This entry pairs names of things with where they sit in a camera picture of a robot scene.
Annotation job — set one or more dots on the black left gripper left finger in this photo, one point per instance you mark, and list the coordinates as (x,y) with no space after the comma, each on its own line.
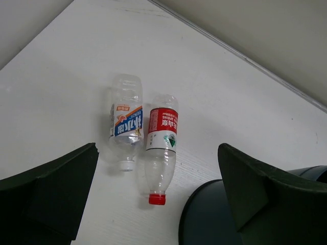
(45,205)

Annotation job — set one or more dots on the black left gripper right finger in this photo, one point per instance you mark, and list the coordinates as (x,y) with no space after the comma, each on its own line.
(270,205)

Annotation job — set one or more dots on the clear bottle blue orange label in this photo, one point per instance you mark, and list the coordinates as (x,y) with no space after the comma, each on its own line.
(126,120)

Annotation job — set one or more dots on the clear bottle red label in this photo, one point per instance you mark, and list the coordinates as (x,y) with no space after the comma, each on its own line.
(161,147)

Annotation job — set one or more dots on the dark round bin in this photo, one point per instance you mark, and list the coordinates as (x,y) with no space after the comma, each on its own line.
(207,216)

